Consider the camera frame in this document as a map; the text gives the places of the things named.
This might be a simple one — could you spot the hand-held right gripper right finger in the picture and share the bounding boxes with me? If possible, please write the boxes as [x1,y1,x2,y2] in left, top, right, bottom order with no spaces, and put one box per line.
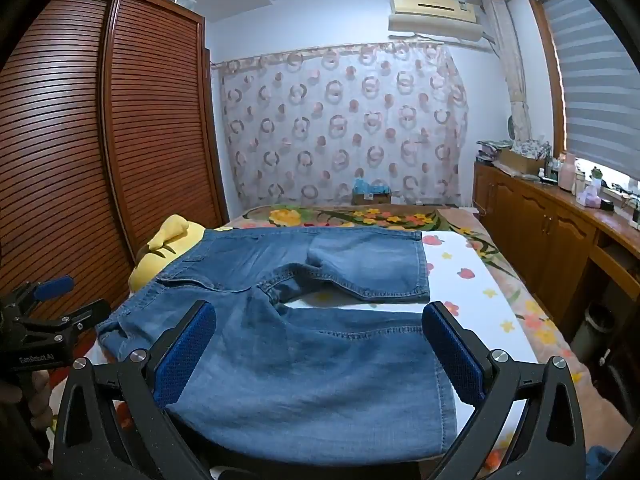
[421,301,587,480]

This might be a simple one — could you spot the wall air conditioner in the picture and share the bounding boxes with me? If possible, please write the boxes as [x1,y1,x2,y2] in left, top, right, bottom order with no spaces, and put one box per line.
[389,0,483,43]

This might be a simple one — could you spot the wooden louvered wardrobe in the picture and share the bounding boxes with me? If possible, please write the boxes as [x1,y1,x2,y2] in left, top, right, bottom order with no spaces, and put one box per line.
[0,0,231,321]

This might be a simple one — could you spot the pink bottle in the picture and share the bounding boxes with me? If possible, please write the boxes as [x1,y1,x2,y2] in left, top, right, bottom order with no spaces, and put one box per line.
[559,151,577,192]

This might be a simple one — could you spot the open cardboard box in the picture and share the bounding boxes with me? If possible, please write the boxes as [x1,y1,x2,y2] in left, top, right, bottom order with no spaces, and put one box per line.
[497,147,546,174]

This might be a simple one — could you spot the striped window blind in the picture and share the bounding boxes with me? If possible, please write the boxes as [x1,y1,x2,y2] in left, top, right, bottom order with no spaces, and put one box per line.
[532,0,640,181]

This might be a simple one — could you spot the wooden cabinet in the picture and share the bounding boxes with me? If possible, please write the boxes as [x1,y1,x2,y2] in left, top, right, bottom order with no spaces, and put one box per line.
[472,160,640,321]

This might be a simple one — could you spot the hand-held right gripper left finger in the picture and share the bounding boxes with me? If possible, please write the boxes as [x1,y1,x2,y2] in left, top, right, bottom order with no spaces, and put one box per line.
[52,300,236,480]

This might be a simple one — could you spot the cardboard box with blue item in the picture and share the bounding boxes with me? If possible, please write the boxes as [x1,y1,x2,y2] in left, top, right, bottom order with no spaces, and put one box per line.
[351,179,392,206]

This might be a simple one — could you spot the blue denim pants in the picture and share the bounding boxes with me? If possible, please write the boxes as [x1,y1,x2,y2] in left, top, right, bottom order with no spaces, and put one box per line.
[95,226,458,462]

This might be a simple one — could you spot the grey trash bin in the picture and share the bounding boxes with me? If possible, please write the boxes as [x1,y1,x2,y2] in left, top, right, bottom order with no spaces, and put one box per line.
[570,302,616,367]

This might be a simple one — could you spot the yellow plush toy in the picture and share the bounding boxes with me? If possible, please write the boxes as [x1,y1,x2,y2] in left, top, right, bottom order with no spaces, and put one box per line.
[127,214,206,293]

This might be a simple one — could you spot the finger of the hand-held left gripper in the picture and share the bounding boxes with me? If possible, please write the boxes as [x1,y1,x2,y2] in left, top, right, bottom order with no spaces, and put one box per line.
[22,299,112,343]
[9,275,76,312]

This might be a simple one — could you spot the pink tissue pack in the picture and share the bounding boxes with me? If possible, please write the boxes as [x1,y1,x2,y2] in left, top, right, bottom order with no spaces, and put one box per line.
[576,185,603,208]

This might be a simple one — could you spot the floral bed blanket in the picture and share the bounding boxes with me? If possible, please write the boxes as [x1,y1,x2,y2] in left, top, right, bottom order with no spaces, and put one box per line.
[220,203,603,480]

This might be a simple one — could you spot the white flower print mat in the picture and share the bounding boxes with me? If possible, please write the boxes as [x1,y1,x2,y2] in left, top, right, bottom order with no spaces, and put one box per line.
[47,231,541,480]

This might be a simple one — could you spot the circle pattern curtain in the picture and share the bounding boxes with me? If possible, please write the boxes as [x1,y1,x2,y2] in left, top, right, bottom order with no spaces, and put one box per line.
[212,42,468,211]

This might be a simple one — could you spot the pile of printed cloth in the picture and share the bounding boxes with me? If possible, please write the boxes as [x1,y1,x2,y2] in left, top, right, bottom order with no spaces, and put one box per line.
[475,139,512,163]

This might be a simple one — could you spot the person's left hand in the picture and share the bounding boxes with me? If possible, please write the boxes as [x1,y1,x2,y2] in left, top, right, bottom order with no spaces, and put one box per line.
[0,371,55,443]

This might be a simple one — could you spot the tied floral curtain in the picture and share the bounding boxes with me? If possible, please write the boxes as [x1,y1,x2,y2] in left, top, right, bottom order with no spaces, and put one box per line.
[482,0,533,147]

